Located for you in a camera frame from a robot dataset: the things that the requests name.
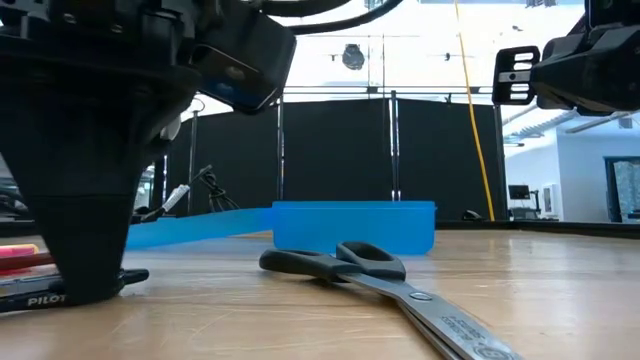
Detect dark framed window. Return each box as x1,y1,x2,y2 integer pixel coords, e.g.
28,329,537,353
603,156,640,224

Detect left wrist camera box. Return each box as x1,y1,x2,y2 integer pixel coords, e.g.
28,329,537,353
189,0,298,115

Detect horizontal metal truss bar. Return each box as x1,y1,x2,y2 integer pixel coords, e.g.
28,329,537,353
279,84,496,96

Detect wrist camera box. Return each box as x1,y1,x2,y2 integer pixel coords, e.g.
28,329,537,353
583,0,640,30
189,0,298,115

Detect blue plastic supply box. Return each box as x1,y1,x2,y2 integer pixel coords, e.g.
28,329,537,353
124,200,437,257

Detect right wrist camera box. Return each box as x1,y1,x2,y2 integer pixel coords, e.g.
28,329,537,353
583,0,640,30

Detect thin stand with ring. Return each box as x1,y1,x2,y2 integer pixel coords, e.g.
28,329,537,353
187,97,207,216

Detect black backdrop curtain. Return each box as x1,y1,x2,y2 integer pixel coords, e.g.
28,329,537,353
164,98,505,224

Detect black-handled scissors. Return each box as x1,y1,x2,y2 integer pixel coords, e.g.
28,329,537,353
258,241,526,360

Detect black lamp cable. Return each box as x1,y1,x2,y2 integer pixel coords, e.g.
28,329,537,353
199,169,241,214

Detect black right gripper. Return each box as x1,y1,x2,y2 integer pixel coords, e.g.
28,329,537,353
492,27,640,117

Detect yellow hanging cable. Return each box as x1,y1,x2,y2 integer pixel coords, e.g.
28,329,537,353
453,0,496,223

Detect ceiling cable reel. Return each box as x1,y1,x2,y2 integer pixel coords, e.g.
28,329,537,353
341,43,366,71

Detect white wall device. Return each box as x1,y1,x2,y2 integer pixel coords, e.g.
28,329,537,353
542,183,557,217

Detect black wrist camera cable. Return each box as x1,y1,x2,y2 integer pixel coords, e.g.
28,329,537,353
252,0,404,35

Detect backdrop stand pole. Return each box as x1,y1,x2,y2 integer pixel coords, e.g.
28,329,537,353
276,94,286,202
388,89,401,202
493,97,505,221

